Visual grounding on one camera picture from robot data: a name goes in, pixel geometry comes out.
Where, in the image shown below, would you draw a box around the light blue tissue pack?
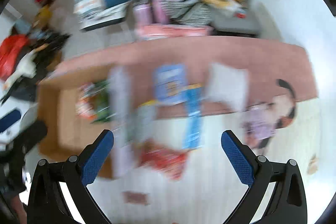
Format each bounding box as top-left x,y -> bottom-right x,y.
153,64 -> 187,106

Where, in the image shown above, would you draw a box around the black white patterned bag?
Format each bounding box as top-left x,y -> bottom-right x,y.
161,0 -> 212,27

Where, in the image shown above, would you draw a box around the silver sponge yellow ends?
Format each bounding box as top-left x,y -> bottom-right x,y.
133,100 -> 157,145

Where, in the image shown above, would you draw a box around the white folding bed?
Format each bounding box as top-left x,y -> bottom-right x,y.
79,1 -> 130,32

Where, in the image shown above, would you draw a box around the red plastic bag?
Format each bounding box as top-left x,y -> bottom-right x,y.
0,34 -> 29,81

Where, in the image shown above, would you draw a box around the brown cardboard box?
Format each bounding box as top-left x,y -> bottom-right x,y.
37,63 -> 127,179

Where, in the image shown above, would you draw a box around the white product box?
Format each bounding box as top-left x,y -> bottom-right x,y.
108,66 -> 135,178

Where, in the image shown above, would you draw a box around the red wet wipes pack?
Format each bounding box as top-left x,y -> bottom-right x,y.
139,139 -> 189,180

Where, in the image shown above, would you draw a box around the blue yellow snack packet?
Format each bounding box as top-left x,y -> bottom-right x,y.
183,84 -> 202,150

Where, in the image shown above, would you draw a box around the orange panda snack bag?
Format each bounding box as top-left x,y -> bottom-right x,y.
75,83 -> 96,121

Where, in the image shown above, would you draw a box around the green snack bag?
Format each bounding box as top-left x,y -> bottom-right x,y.
92,80 -> 113,123

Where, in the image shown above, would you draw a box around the pink suitcase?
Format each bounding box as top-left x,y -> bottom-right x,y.
133,0 -> 169,31

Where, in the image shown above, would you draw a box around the white goose plush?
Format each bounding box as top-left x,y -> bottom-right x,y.
3,43 -> 48,92

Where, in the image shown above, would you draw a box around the white soft pillow bag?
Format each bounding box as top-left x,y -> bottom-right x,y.
205,63 -> 249,112

